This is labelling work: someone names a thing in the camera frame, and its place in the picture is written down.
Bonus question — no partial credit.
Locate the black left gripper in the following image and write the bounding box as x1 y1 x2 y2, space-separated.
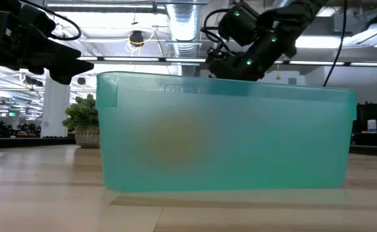
0 3 95 85

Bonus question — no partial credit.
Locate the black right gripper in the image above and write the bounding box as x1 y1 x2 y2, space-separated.
207 44 275 82

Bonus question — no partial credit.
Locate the translucent teal plastic bin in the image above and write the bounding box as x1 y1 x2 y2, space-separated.
95 71 358 193

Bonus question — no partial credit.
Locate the black ceiling-mounted device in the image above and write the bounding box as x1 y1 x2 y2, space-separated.
23 75 44 88

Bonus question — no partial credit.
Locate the white building column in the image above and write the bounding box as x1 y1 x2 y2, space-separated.
40 69 71 139

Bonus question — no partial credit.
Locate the potted green plant patterned pot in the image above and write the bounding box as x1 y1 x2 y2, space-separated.
62 93 101 149

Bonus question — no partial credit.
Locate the long ceiling light strip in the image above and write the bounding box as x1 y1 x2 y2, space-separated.
77 55 376 67

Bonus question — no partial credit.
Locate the rectangular ceiling light panel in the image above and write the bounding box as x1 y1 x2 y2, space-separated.
294 34 377 50

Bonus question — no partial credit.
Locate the black left wrist camera cable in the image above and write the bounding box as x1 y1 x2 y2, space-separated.
19 0 82 41

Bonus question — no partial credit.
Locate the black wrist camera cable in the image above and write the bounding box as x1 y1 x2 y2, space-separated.
200 8 237 56
19 0 82 41

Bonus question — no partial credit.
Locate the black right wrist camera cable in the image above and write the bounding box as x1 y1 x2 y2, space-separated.
200 8 237 56

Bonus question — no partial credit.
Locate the ribbed silver ceiling duct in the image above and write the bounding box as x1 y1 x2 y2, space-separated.
166 3 202 58

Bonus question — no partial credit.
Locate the black ceiling cable reel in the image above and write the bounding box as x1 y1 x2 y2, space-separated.
129 29 146 47

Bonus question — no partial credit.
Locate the black aluminium table frame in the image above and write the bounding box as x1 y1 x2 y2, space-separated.
0 135 377 158

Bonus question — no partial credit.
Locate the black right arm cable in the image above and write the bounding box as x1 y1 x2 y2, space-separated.
322 0 349 88

